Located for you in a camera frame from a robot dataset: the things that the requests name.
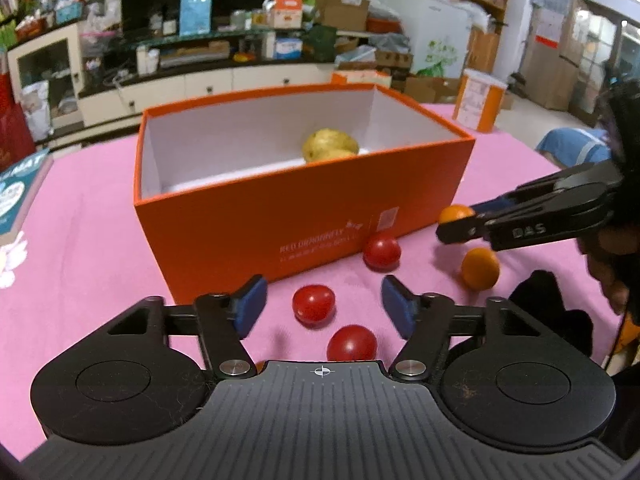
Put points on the small tangerine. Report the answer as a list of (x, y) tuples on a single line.
[(452, 212), (480, 268)]

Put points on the red gift bag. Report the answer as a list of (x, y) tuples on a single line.
[(12, 130)]

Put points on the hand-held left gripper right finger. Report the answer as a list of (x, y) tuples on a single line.
[(400, 305)]

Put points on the wooden shelf unit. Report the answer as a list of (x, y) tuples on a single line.
[(480, 10)]

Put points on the white plastic bag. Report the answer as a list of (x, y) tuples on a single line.
[(36, 110)]

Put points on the white jar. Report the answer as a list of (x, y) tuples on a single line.
[(147, 60)]

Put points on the black fuzzy cloth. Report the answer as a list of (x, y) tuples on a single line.
[(550, 320)]

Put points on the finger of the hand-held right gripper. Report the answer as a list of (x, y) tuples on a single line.
[(462, 232), (502, 203)]

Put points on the light blue packet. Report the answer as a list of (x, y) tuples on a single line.
[(195, 12)]

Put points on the white refrigerator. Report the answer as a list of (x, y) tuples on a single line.
[(430, 25)]

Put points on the orange white gift box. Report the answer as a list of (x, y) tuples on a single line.
[(360, 79)]

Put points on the orange cardboard box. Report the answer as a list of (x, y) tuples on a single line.
[(250, 230)]

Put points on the orange and white carton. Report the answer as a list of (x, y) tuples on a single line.
[(477, 100)]

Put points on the pink daisy print tablecloth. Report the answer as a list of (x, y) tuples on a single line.
[(100, 260)]

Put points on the dark green bag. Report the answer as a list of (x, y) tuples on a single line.
[(320, 42)]

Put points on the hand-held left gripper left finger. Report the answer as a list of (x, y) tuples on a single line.
[(250, 305)]

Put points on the white television cabinet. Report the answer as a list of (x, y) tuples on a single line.
[(200, 85)]

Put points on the blue and white tissue box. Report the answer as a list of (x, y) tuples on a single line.
[(288, 48)]

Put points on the blue cloth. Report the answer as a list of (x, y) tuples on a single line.
[(570, 145)]

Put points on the small orange white box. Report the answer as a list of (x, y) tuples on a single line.
[(287, 10)]

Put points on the person's right hand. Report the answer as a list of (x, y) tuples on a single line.
[(607, 270)]

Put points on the open cardboard box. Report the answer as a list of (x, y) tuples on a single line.
[(422, 89)]

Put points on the red cherry tomato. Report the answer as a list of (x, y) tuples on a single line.
[(382, 251), (351, 344), (313, 305)]

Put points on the white glass door cabinet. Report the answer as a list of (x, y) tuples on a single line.
[(45, 70)]

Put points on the brown cardboard box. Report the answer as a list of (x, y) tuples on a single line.
[(342, 12)]

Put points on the teal paperback book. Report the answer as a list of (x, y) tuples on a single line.
[(20, 195)]

